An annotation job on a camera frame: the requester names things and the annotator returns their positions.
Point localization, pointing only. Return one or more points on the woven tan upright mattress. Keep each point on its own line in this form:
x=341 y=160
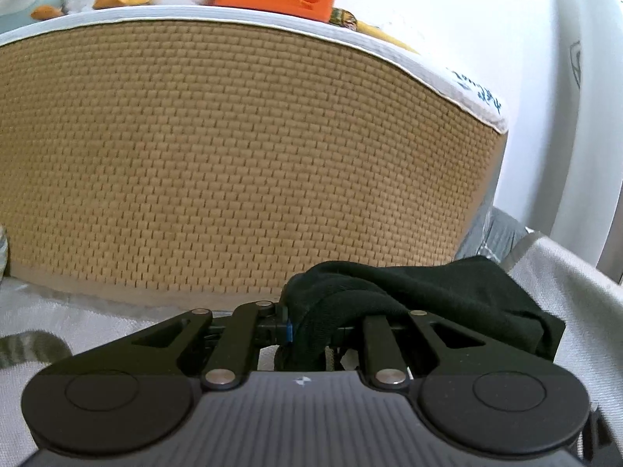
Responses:
x=197 y=155

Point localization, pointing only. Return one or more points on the black printed sweatshirt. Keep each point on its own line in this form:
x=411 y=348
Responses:
x=473 y=292

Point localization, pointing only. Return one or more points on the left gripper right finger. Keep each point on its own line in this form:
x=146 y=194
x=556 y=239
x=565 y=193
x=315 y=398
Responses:
x=383 y=365

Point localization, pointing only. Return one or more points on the yellow stick toy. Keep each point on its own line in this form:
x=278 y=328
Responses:
x=345 y=19

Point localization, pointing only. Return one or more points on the grey patterned bed sheet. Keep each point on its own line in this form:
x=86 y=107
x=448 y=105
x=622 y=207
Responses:
x=493 y=234

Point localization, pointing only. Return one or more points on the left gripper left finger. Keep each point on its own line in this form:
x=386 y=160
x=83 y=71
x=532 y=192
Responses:
x=251 y=327

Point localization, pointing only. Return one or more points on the grey tabby cat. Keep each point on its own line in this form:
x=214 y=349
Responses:
x=32 y=346

